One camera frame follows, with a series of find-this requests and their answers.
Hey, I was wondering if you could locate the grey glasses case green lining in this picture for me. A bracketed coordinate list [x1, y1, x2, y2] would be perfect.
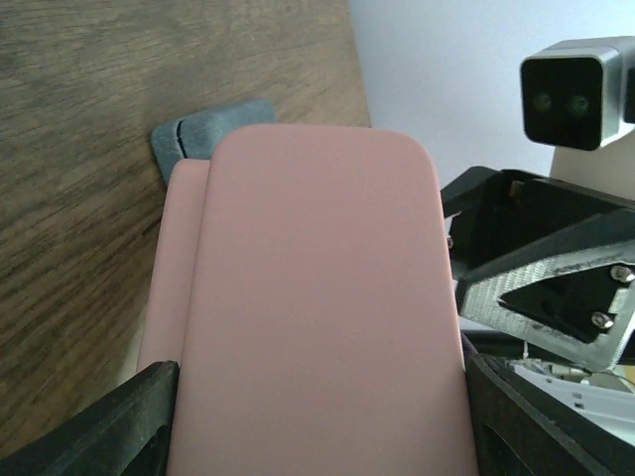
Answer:
[150, 98, 278, 184]

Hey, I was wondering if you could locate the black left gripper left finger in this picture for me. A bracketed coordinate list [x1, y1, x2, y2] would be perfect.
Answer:
[1, 361, 180, 475]

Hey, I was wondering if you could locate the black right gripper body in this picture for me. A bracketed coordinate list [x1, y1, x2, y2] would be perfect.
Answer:
[441, 167, 634, 371]

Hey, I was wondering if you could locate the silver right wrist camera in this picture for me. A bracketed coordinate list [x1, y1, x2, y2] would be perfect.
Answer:
[520, 36, 634, 151]

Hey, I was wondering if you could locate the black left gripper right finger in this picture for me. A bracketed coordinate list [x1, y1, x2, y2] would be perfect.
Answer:
[466, 354, 634, 475]

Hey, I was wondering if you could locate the pink glasses case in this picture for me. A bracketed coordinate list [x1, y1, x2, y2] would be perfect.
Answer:
[139, 124, 478, 475]

